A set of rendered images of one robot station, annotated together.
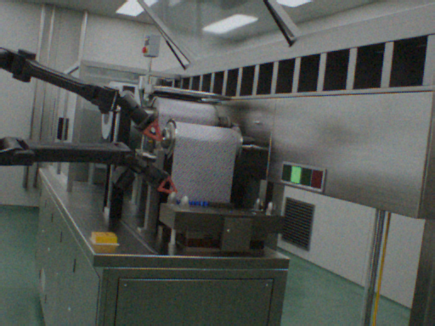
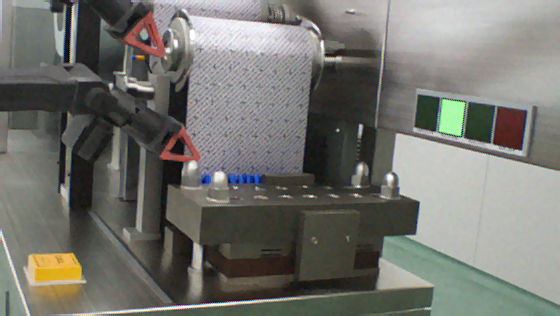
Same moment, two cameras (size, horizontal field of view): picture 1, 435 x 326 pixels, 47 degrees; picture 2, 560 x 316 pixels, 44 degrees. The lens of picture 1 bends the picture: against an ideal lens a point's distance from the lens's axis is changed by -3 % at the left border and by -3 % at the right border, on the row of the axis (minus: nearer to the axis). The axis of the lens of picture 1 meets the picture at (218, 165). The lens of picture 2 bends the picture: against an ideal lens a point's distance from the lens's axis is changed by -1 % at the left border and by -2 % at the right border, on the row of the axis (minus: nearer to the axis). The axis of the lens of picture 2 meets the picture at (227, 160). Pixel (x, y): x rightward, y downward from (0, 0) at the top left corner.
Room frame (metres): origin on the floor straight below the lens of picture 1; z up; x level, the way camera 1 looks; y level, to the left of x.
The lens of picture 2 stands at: (0.60, 0.08, 1.26)
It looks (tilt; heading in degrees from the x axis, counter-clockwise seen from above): 9 degrees down; 0
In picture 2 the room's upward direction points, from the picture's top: 4 degrees clockwise
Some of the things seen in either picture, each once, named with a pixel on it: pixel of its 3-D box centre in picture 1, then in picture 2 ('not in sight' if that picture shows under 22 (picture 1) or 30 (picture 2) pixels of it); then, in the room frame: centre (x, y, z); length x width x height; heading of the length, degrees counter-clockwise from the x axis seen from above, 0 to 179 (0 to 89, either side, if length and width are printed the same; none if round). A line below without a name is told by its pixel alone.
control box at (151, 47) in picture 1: (149, 45); not in sight; (2.37, 0.38, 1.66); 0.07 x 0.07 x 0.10; 31
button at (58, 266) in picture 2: (104, 238); (54, 267); (1.62, 0.34, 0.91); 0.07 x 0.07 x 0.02; 23
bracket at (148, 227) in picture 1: (149, 190); (144, 156); (1.87, 0.24, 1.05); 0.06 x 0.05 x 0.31; 113
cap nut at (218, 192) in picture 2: (184, 203); (218, 185); (1.65, 0.09, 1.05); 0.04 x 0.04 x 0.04
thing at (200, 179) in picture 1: (201, 183); (247, 138); (1.85, 0.05, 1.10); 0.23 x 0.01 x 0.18; 113
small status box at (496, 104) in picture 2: (302, 176); (466, 119); (1.63, -0.27, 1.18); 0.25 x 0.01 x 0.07; 23
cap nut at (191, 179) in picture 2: (172, 198); (191, 173); (1.74, 0.14, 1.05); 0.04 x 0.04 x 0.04
